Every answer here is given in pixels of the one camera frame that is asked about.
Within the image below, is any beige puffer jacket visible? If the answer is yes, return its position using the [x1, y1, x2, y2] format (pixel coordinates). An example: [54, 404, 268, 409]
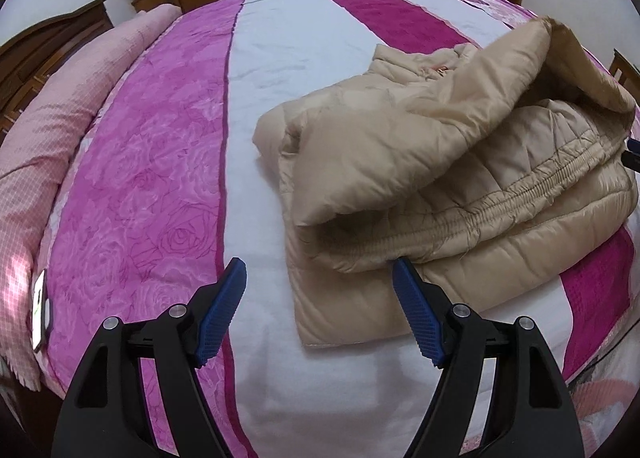
[253, 18, 638, 348]

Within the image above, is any wooden chair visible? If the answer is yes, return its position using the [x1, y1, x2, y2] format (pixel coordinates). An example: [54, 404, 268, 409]
[608, 49, 640, 104]

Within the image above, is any white smartphone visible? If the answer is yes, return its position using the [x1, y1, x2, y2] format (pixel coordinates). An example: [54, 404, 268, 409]
[32, 269, 52, 353]

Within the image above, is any purple floral bed quilt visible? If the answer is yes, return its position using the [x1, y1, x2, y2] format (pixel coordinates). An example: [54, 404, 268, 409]
[29, 0, 640, 458]

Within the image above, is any pink rolled blanket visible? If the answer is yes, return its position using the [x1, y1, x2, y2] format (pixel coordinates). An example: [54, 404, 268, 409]
[1, 4, 182, 391]

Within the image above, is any dark wooden headboard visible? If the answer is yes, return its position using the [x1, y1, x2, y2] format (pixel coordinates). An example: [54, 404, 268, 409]
[0, 0, 113, 140]

